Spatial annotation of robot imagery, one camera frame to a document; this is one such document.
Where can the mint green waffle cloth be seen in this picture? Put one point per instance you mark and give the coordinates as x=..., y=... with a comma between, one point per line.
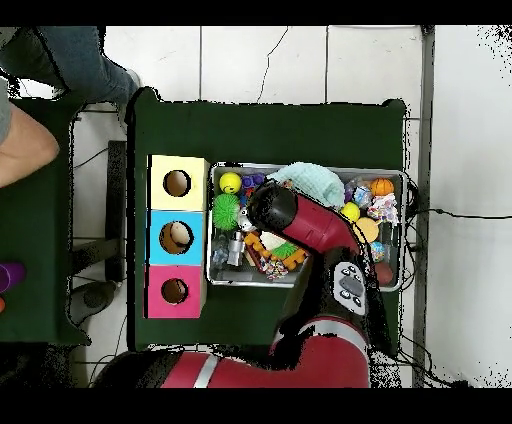
x=316, y=180

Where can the person's forearm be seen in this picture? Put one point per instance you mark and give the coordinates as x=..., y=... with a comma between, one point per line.
x=24, y=148

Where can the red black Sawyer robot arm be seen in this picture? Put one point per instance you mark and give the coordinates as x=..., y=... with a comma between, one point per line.
x=320, y=224

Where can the clear shallow mesh bin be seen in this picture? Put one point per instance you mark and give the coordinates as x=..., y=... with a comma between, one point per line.
x=224, y=276

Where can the wooden box with three holes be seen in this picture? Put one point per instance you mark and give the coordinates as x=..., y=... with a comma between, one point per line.
x=176, y=232

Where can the orange toy building block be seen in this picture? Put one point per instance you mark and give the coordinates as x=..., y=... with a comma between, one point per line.
x=254, y=242

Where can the green fuzzy toy with eyes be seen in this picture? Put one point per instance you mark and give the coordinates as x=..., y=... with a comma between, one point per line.
x=226, y=212

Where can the yellow smiley ball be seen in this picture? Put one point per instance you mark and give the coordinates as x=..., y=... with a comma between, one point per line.
x=230, y=182

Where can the dark green table cloth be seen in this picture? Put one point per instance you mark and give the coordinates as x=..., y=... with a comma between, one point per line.
x=264, y=132

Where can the small orange basketball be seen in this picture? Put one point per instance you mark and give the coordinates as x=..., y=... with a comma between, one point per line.
x=382, y=187

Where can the black stand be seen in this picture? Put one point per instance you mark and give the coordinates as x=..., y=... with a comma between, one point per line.
x=117, y=208

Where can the small brown football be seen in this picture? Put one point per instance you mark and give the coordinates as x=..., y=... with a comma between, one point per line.
x=385, y=274

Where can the grey vertical pole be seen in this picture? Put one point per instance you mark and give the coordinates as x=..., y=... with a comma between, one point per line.
x=424, y=120

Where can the dark green side table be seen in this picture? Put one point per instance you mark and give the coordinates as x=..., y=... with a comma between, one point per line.
x=32, y=240

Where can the person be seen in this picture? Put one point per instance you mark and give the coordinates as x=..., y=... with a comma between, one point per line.
x=80, y=60

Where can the purple toy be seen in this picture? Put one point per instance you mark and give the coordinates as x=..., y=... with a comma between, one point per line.
x=10, y=276

